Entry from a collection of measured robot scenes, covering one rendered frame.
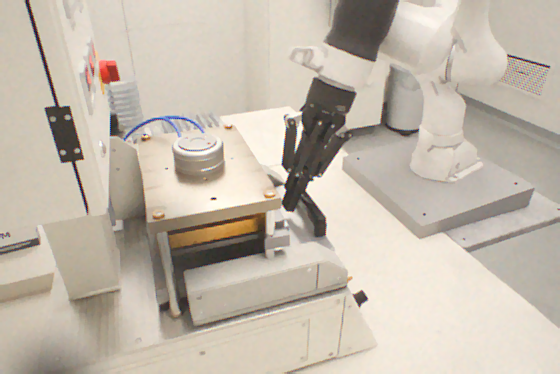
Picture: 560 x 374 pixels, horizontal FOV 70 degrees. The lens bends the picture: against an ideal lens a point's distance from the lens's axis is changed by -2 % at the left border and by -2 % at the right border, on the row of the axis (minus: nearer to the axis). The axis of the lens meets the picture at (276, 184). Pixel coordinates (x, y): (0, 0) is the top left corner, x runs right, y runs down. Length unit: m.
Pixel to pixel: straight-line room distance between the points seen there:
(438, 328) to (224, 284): 0.49
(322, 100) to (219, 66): 2.56
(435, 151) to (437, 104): 0.14
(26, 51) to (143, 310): 0.41
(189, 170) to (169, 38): 2.48
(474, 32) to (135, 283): 0.93
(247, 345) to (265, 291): 0.11
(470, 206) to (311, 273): 0.66
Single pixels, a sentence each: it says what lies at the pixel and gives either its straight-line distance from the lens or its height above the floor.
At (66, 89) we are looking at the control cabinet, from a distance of 0.44.
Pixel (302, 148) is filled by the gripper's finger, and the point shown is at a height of 1.11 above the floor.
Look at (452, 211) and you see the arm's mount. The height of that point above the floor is 0.80.
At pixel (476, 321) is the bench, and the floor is 0.75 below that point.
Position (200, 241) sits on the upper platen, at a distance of 0.61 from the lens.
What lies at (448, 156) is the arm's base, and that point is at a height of 0.89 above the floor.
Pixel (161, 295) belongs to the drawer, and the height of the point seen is 0.96.
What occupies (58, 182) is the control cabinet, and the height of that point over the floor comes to 1.20.
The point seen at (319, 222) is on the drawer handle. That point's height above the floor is 1.00.
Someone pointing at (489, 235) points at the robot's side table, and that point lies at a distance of 1.21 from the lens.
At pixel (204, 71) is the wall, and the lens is 3.17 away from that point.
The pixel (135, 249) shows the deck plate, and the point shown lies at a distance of 0.79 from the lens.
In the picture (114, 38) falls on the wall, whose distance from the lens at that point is 3.03.
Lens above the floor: 1.42
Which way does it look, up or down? 31 degrees down
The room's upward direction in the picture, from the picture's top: straight up
